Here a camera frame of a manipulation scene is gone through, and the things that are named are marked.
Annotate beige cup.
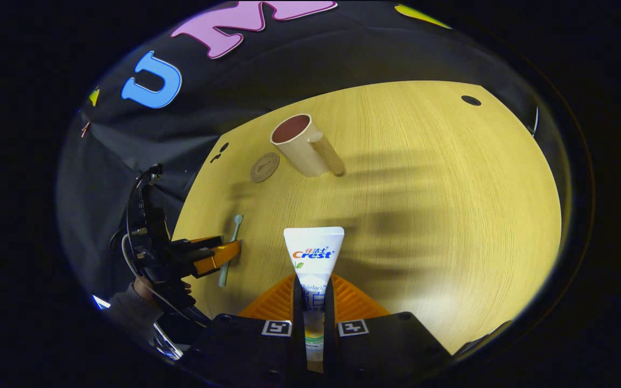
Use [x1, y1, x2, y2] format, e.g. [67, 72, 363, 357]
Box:
[270, 113, 346, 178]

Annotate black backdrop cloth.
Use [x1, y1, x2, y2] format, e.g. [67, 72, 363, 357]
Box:
[57, 0, 559, 302]

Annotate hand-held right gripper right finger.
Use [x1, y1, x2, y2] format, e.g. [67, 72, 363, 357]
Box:
[321, 272, 454, 388]

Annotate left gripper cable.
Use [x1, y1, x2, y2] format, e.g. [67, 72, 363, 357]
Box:
[121, 167, 211, 329]

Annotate pale green toothbrush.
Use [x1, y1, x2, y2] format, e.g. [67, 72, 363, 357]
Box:
[218, 214, 244, 288]

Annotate white toothpaste tube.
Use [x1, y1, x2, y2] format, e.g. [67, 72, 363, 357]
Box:
[282, 226, 345, 373]

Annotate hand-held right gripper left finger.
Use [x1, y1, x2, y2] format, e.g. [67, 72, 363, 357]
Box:
[181, 272, 309, 388]

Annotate round wooden coaster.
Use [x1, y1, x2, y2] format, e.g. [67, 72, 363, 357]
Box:
[250, 152, 281, 184]

